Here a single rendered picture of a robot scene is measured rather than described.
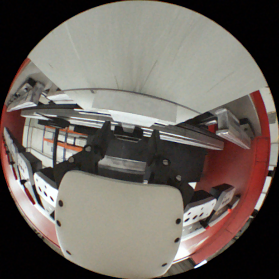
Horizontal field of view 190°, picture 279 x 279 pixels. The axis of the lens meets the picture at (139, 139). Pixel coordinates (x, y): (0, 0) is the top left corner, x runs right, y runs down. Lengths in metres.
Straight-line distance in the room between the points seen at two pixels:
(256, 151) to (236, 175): 0.26
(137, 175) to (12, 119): 2.20
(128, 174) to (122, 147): 0.52
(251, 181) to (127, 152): 1.03
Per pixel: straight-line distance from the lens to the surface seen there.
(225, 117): 0.37
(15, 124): 2.22
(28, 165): 0.37
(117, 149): 0.69
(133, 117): 0.16
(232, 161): 0.90
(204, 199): 0.30
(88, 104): 0.16
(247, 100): 0.36
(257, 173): 0.85
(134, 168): 0.18
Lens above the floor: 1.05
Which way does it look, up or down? 4 degrees down
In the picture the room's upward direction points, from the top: 170 degrees counter-clockwise
